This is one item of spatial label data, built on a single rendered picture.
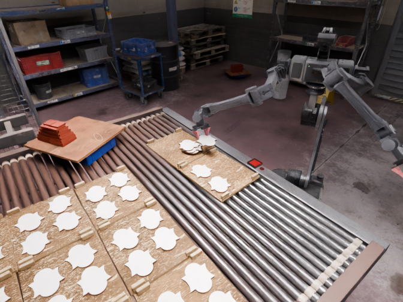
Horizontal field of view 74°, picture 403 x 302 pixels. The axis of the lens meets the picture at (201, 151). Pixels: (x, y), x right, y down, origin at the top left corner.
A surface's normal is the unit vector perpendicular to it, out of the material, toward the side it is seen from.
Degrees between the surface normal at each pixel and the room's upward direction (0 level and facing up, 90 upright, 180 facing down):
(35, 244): 0
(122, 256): 0
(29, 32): 91
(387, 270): 0
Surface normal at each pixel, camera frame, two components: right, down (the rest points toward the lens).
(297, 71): -0.43, 0.50
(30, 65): 0.70, 0.39
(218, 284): -0.01, -0.83
